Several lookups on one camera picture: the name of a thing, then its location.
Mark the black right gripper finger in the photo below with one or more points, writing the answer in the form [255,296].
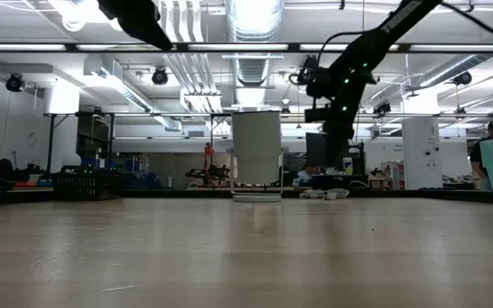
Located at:
[337,147]

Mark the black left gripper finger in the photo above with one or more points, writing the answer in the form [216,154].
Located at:
[152,34]

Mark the small black robot arm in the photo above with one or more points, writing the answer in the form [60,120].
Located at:
[212,172]

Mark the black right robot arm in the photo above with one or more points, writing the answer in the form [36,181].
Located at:
[383,34]

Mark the white bottle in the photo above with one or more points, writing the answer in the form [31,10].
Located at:
[348,166]

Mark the black computer monitor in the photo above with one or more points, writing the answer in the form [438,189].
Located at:
[315,149]

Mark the black desk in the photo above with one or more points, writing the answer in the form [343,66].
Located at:
[345,180]

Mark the person seated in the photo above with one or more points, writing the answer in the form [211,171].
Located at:
[304,176]

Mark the white ceiling pipe bundle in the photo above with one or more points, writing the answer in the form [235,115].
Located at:
[186,64]

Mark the black overhead beam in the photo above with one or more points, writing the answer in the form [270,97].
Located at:
[229,47]

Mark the white cylindrical cup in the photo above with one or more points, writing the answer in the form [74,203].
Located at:
[257,145]

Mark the white pillar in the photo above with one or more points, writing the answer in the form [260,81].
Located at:
[419,162]

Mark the red desk stand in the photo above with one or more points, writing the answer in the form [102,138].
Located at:
[208,150]

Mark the black plastic basket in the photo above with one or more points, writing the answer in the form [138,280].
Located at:
[86,186]

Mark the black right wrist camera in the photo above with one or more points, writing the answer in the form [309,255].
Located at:
[313,114]

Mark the black hanging ceiling camera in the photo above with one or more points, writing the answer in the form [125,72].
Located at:
[306,68]
[159,76]
[382,109]
[462,78]
[14,82]

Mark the white rectangular air duct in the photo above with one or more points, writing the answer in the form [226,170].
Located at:
[118,85]

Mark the silver ceiling duct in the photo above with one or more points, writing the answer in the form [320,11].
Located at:
[253,25]

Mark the black shelf frame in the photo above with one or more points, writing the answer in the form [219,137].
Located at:
[51,141]

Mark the black table edge rail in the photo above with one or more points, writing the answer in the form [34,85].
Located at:
[165,193]

